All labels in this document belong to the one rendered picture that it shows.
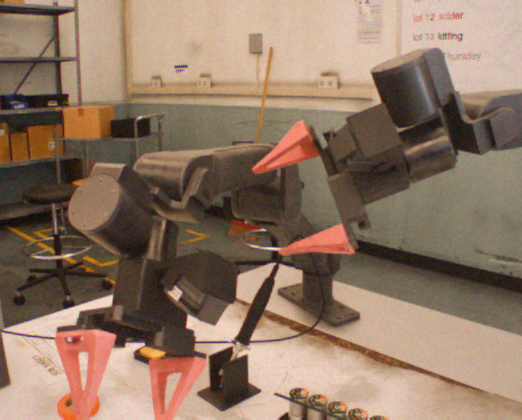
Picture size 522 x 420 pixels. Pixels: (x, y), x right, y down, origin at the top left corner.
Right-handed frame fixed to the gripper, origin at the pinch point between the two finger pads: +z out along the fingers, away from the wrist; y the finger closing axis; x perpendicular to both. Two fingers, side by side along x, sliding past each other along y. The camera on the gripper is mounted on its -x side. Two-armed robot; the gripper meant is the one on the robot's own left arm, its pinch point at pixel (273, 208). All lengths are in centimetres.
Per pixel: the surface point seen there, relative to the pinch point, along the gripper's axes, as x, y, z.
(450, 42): 230, -132, -94
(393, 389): 29.4, 24.3, -3.8
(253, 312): 20.3, 7.2, 11.1
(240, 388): 21.6, 17.1, 16.7
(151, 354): 25.5, 7.8, 31.4
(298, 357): 34.5, 15.0, 9.8
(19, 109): 263, -250, 228
